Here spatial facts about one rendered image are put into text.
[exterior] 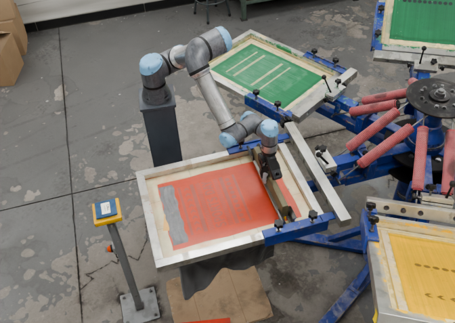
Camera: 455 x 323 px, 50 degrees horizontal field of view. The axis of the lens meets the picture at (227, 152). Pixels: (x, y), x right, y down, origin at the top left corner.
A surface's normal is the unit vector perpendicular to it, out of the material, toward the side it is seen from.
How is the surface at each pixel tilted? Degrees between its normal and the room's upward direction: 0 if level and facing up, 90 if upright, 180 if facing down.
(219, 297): 0
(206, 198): 0
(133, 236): 0
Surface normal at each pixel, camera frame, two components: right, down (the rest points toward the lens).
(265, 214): -0.04, -0.71
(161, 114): 0.17, 0.69
